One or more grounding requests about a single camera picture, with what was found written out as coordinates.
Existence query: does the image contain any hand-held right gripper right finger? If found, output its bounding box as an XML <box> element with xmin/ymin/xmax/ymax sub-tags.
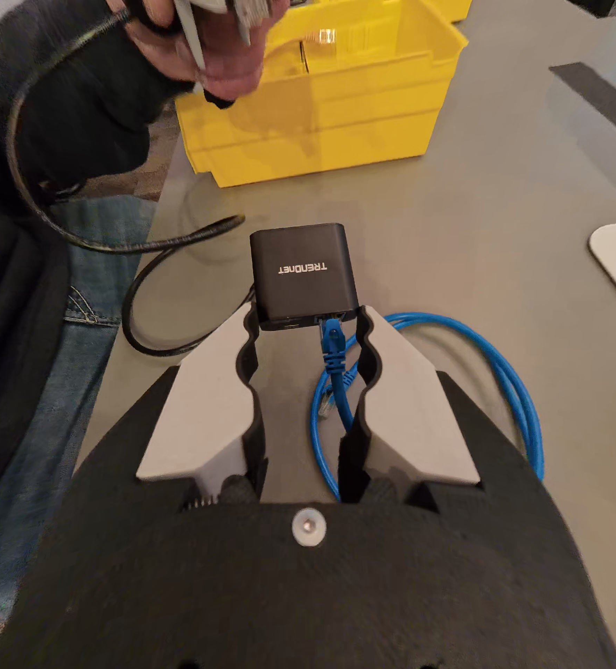
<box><xmin>338</xmin><ymin>305</ymin><xmax>481</xmax><ymax>504</ymax></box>

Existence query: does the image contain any black network switch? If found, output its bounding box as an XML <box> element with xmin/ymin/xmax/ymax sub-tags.
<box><xmin>249</xmin><ymin>223</ymin><xmax>361</xmax><ymax>331</ymax></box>

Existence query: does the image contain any person's left hand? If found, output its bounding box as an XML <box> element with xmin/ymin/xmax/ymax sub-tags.
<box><xmin>107</xmin><ymin>0</ymin><xmax>290</xmax><ymax>102</ymax></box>

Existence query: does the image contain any black ethernet cable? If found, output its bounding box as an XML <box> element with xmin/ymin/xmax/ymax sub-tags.
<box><xmin>5</xmin><ymin>0</ymin><xmax>276</xmax><ymax>357</ymax></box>

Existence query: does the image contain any yellow ethernet cable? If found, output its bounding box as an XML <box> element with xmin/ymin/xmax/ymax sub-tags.
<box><xmin>302</xmin><ymin>26</ymin><xmax>382</xmax><ymax>53</ymax></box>

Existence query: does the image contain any person's left forearm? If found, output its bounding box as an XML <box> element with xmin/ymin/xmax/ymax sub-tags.
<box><xmin>0</xmin><ymin>0</ymin><xmax>196</xmax><ymax>189</ymax></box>

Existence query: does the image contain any wide shallow yellow bin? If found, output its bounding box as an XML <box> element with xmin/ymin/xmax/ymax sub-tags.
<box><xmin>433</xmin><ymin>0</ymin><xmax>473</xmax><ymax>24</ymax></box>

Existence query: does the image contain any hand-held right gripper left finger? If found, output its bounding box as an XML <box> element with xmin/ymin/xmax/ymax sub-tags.
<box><xmin>137</xmin><ymin>303</ymin><xmax>269</xmax><ymax>503</ymax></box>

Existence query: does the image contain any small yellow bin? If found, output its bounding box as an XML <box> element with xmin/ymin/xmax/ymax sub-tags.
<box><xmin>175</xmin><ymin>0</ymin><xmax>469</xmax><ymax>188</ymax></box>

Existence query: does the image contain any blue ethernet cable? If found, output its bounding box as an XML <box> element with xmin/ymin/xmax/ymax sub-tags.
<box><xmin>310</xmin><ymin>313</ymin><xmax>545</xmax><ymax>502</ymax></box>

